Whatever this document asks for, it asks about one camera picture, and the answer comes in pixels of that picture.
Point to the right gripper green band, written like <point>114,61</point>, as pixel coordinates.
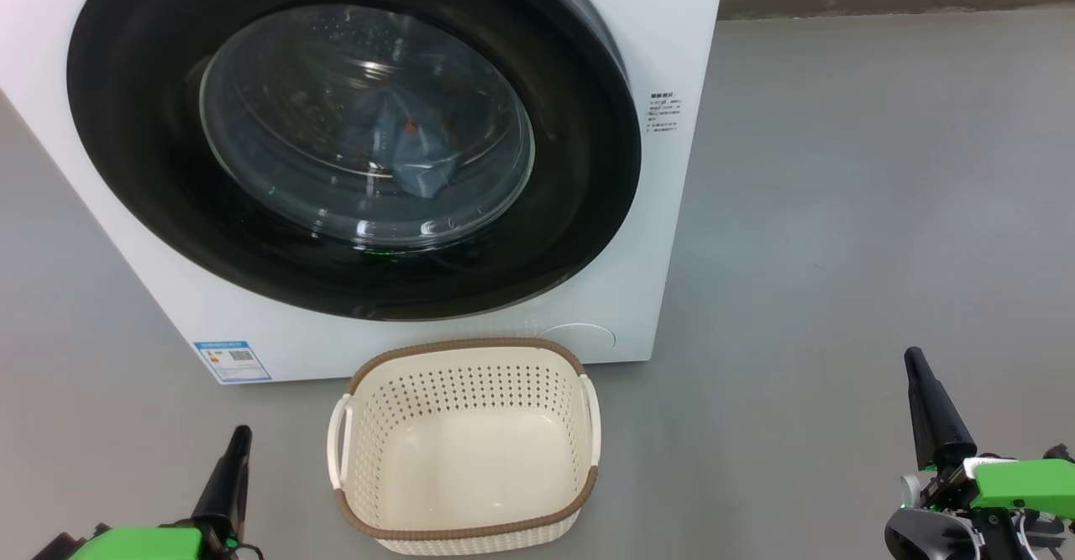
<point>1016,489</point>

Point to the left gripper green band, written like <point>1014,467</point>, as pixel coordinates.
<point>143,543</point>

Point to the black round glass washer door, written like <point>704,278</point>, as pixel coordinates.
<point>151,165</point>

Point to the blue fox-print garment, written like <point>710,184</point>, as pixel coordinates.
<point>411,149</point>

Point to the cream perforated laundry basket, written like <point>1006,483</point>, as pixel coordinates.
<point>470,459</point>

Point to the white front-load washing machine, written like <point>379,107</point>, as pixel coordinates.
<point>672,249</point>

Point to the blue energy label sticker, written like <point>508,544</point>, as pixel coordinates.
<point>233,361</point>

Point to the round white filter cover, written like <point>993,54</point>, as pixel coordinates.
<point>579,337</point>

